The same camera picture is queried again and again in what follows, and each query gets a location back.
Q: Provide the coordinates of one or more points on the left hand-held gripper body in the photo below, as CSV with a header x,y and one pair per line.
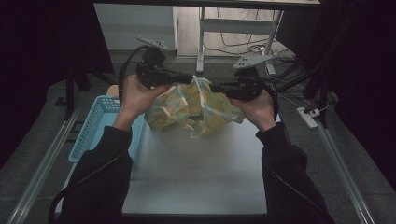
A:
x,y
154,73

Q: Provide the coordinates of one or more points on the person's left hand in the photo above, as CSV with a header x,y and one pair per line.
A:
x,y
135,99

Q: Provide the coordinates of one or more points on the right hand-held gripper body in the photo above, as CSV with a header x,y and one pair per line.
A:
x,y
247,88

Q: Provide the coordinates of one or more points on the metal floor rail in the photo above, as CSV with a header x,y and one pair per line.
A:
x,y
40,168
342,174

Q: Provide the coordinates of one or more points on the fruit print tote bag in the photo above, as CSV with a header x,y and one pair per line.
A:
x,y
199,109

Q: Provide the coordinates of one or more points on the blue plastic basket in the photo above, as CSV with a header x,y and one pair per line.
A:
x,y
93,130

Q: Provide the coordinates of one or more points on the dark curtain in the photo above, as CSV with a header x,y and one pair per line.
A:
x,y
37,46
367,77

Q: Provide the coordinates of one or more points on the wooden table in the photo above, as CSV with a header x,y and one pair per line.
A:
x,y
112,90

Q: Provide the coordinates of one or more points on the white table mat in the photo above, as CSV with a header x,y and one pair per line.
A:
x,y
199,174

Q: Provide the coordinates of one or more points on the white desk frame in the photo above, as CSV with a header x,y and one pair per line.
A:
x,y
233,26

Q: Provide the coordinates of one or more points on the white power strip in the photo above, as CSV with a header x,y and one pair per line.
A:
x,y
307,117

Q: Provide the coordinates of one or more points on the person's right hand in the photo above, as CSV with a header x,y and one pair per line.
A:
x,y
260,112

